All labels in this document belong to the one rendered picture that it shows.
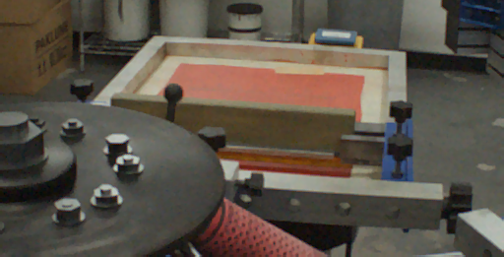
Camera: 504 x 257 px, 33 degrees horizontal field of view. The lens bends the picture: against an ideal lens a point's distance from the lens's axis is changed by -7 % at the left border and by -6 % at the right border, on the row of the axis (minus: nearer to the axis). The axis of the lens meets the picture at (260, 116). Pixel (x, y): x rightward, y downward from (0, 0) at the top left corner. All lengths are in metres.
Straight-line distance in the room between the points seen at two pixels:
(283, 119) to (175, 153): 0.81
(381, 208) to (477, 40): 1.08
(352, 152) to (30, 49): 3.40
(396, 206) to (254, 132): 0.34
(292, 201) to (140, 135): 0.61
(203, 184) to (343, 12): 4.10
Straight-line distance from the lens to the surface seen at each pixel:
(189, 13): 4.92
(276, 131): 1.46
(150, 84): 1.88
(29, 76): 4.75
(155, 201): 0.57
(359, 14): 4.64
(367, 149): 1.44
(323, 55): 2.01
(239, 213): 0.74
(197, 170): 0.61
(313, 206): 1.22
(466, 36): 2.22
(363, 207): 1.22
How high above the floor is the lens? 1.56
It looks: 21 degrees down
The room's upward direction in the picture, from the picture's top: 1 degrees clockwise
